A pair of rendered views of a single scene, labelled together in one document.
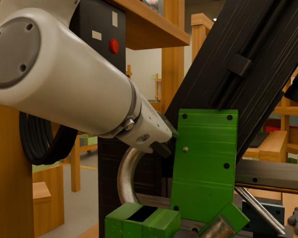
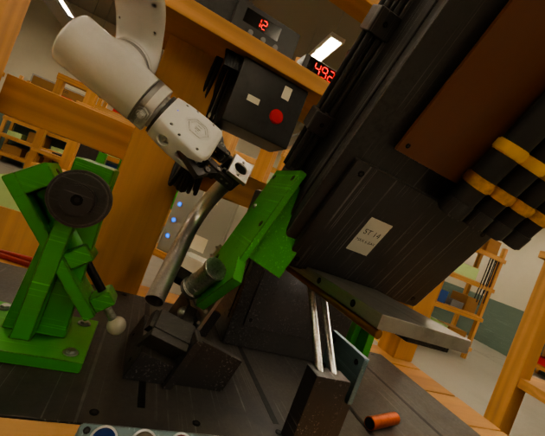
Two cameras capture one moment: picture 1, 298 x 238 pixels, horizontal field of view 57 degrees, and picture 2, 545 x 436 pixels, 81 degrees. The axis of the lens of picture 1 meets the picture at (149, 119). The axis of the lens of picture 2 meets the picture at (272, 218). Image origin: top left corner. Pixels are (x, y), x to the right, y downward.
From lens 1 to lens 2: 0.52 m
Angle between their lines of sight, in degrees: 44
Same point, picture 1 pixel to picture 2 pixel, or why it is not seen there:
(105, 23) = (270, 93)
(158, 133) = (176, 141)
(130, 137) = (150, 131)
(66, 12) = (147, 39)
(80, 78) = (83, 51)
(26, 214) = (155, 224)
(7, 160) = (157, 176)
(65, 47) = (73, 28)
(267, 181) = (327, 285)
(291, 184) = (342, 297)
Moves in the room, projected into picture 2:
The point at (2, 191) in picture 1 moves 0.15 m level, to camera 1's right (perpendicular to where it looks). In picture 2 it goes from (144, 194) to (172, 208)
